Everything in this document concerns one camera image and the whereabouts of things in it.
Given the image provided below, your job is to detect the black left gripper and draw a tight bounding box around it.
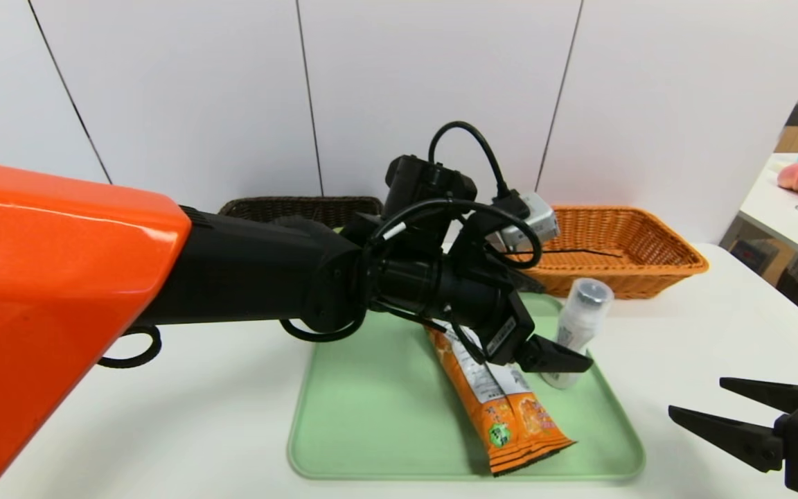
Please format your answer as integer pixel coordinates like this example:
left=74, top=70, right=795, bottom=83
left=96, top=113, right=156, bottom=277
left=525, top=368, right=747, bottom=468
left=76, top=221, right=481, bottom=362
left=432, top=256, right=594, bottom=374

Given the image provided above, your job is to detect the white bottle with grey cap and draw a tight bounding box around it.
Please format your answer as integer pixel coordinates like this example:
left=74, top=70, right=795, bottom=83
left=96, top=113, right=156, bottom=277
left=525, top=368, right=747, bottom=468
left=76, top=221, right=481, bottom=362
left=541, top=278, right=613, bottom=389

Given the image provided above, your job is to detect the orange snack bag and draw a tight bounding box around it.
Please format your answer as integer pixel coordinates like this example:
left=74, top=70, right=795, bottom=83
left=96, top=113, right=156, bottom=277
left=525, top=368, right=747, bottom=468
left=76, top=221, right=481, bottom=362
left=427, top=320, right=575, bottom=476

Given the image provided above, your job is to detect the orange wicker basket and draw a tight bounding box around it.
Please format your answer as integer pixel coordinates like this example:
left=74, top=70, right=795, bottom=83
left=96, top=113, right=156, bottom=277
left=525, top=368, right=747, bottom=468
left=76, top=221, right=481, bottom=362
left=506, top=205, right=709, bottom=300

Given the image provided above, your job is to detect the dark brown wicker basket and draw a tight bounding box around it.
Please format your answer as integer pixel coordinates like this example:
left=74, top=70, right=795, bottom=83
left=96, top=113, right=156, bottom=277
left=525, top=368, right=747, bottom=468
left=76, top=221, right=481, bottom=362
left=218, top=196, right=384, bottom=231

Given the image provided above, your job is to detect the light green plastic tray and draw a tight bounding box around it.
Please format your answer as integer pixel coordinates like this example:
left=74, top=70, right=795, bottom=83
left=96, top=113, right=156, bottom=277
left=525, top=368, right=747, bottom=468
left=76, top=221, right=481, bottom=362
left=287, top=292, right=646, bottom=480

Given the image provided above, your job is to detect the white side table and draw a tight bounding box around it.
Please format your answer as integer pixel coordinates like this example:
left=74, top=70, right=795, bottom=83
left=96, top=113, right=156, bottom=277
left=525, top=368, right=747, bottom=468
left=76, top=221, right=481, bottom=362
left=737, top=153, right=798, bottom=272

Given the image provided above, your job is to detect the thin black cable tie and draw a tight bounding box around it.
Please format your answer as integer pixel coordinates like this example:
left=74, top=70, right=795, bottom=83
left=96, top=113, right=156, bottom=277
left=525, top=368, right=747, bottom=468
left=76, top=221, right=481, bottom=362
left=544, top=248, right=623, bottom=259

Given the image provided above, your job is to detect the black cable with white tag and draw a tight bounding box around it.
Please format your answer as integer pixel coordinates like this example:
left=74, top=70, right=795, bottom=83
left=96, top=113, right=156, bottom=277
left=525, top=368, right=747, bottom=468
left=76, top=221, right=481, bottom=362
left=368, top=198, right=545, bottom=271

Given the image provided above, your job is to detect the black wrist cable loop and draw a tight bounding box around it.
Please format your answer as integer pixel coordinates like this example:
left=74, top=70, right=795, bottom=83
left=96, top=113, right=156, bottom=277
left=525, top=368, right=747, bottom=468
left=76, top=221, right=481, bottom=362
left=280, top=305, right=366, bottom=344

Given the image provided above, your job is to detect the thick black camera cable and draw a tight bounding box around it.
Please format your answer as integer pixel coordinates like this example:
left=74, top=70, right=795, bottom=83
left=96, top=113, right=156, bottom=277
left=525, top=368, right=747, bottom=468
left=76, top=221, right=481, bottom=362
left=429, top=121, right=531, bottom=217

